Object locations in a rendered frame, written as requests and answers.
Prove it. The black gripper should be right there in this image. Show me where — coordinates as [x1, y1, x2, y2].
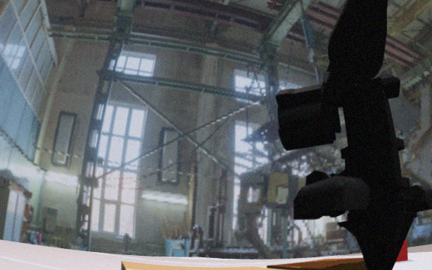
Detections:
[293, 124, 432, 270]

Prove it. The red square block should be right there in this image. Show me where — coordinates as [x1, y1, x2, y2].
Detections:
[396, 240, 408, 262]

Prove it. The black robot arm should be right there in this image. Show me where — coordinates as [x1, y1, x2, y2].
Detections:
[275, 0, 401, 151]

